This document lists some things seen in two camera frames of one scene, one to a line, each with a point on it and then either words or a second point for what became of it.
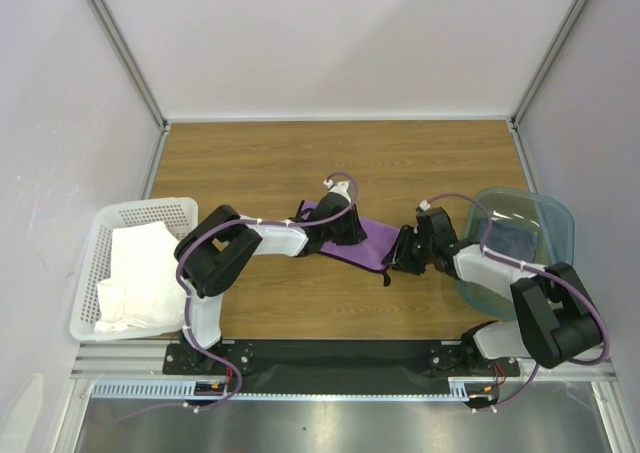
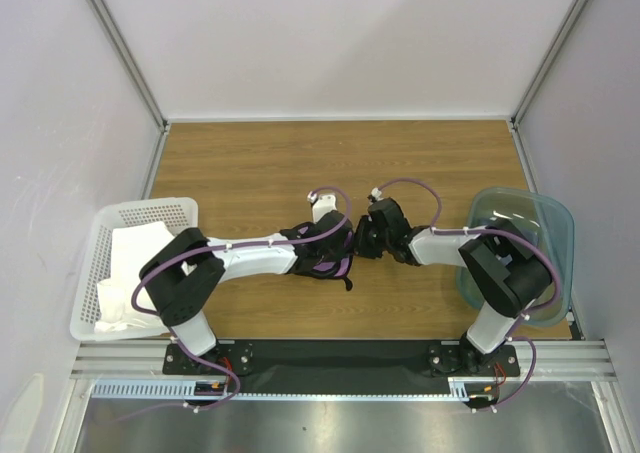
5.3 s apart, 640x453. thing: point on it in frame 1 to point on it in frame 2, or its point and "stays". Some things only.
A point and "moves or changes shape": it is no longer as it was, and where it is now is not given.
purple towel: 372,252 moves or changes shape
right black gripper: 406,252 to 372,240
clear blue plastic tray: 528,227 stays
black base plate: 338,367 stays
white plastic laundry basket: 97,260 stays
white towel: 146,288 stays
